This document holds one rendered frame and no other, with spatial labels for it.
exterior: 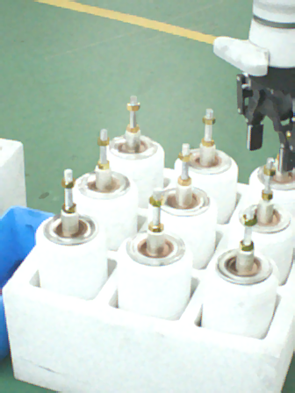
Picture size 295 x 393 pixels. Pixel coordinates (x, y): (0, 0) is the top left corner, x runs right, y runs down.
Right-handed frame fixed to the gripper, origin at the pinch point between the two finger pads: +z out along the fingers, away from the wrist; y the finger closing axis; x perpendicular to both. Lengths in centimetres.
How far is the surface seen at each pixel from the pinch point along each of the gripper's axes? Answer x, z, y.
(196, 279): 10.1, 17.9, 1.1
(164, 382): 19.7, 26.8, -7.1
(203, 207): 6.3, 10.2, 6.0
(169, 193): 8.4, 10.2, 11.2
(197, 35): -69, 36, 118
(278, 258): 0.5, 14.1, -4.9
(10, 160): 19, 19, 45
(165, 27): -64, 36, 129
